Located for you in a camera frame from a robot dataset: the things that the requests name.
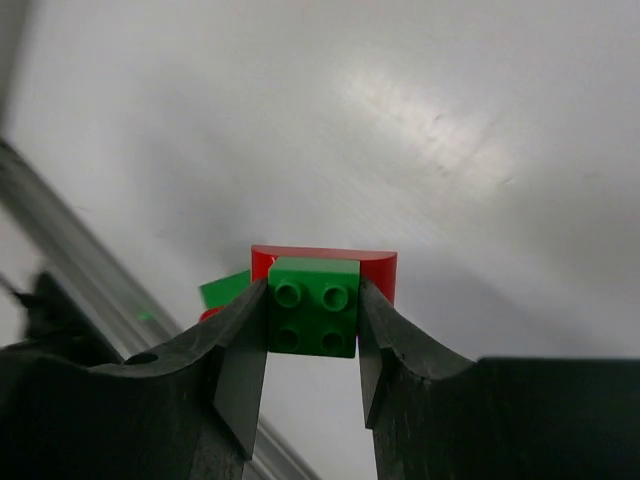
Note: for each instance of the aluminium front rail frame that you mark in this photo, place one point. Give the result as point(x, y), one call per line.
point(100, 292)

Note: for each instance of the thin green lego plate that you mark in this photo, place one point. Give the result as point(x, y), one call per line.
point(221, 292)

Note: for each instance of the red long toothed lego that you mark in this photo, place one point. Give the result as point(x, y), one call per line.
point(209, 313)

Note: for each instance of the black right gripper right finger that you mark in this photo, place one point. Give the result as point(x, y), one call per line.
point(435, 414)

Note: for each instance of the green lego brick stack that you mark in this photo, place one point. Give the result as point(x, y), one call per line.
point(313, 306)

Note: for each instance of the red square lego brick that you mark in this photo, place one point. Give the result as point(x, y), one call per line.
point(379, 267)

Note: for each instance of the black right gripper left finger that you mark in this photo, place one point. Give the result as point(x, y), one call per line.
point(185, 409)

